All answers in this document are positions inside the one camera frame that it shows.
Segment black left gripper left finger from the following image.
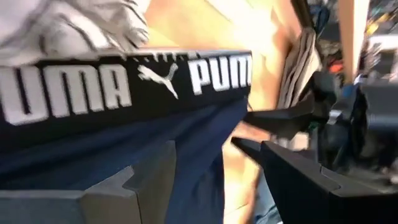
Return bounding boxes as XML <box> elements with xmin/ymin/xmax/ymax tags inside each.
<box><xmin>0</xmin><ymin>139</ymin><xmax>178</xmax><ymax>224</ymax></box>

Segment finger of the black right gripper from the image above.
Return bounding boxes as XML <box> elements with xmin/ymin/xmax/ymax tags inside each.
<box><xmin>231</xmin><ymin>136</ymin><xmax>264</xmax><ymax>164</ymax></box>
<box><xmin>243</xmin><ymin>93</ymin><xmax>321</xmax><ymax>140</ymax></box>

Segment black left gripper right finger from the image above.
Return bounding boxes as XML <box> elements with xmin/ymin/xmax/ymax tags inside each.
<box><xmin>260</xmin><ymin>140</ymin><xmax>398</xmax><ymax>224</ymax></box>

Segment beige khaki shorts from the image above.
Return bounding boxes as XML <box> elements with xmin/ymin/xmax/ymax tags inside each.
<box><xmin>275</xmin><ymin>26</ymin><xmax>323</xmax><ymax>110</ymax></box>

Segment navy Puma boxer briefs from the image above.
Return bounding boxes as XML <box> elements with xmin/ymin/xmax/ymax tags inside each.
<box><xmin>0</xmin><ymin>49</ymin><xmax>253</xmax><ymax>224</ymax></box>

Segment white leaf-print cloth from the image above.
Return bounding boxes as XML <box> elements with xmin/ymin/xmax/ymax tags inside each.
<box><xmin>0</xmin><ymin>0</ymin><xmax>150</xmax><ymax>67</ymax></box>

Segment light brown desk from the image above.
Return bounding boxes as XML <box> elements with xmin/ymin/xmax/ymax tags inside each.
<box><xmin>338</xmin><ymin>0</ymin><xmax>371</xmax><ymax>83</ymax></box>

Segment black metal table frame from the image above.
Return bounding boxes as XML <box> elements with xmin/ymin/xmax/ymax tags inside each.
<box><xmin>290</xmin><ymin>0</ymin><xmax>315</xmax><ymax>32</ymax></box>

